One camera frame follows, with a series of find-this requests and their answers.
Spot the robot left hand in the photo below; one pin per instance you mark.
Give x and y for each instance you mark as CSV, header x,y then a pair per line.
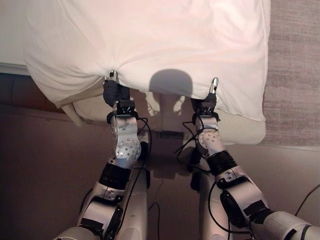
x,y
112,92

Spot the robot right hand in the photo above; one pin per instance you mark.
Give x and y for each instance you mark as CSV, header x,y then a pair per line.
x,y
212,90

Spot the white duvet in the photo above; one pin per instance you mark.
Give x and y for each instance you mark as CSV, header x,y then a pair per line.
x,y
155,37

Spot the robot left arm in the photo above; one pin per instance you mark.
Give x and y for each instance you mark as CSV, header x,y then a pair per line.
x,y
126,147

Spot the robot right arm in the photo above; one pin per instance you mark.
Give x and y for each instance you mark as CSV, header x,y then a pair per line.
x,y
237,182

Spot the cream mattress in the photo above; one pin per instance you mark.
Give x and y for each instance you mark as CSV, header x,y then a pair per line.
x,y
240,130

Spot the grey textured rug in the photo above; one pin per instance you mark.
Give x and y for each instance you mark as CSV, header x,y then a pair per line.
x,y
295,75

